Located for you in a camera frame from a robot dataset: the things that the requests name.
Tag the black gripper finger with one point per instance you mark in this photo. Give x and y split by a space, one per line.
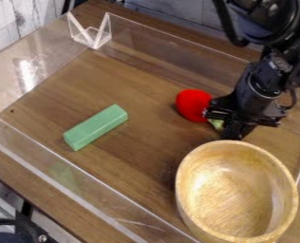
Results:
244 129
232 130

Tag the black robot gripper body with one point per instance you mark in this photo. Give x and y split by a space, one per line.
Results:
228 110

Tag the red plush tomato toy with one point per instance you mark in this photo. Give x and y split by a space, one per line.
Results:
192 102

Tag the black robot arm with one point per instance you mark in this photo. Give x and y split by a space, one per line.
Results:
268 23

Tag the wooden bowl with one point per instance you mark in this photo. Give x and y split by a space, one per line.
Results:
236 193

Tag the green rectangular block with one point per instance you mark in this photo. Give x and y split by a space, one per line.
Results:
93 128

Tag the clear acrylic barrier wall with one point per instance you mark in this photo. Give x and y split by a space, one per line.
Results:
109 192

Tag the clear acrylic corner bracket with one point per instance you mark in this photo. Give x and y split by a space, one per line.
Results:
91 37

